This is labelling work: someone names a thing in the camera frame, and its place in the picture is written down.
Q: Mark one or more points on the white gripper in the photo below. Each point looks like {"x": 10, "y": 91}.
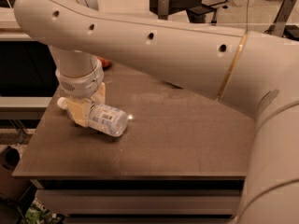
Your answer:
{"x": 81, "y": 87}

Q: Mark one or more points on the clear blue-label plastic bottle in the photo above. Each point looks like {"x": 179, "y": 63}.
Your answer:
{"x": 103, "y": 118}

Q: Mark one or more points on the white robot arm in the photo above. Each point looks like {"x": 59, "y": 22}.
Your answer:
{"x": 256, "y": 74}

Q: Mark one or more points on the red apple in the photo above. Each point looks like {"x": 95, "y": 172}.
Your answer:
{"x": 105, "y": 63}

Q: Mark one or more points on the dark bin at left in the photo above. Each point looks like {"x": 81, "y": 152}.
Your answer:
{"x": 11, "y": 187}

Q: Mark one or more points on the green packaging on floor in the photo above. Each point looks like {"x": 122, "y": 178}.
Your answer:
{"x": 38, "y": 213}

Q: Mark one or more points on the grey table lower frame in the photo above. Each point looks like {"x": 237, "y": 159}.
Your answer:
{"x": 183, "y": 198}

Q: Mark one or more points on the middle metal railing bracket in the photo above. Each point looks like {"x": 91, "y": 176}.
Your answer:
{"x": 163, "y": 8}

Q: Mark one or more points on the metal railing bracket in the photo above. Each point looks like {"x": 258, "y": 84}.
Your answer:
{"x": 163, "y": 8}
{"x": 279, "y": 27}

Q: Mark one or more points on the right metal railing bracket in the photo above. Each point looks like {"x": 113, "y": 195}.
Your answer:
{"x": 279, "y": 27}

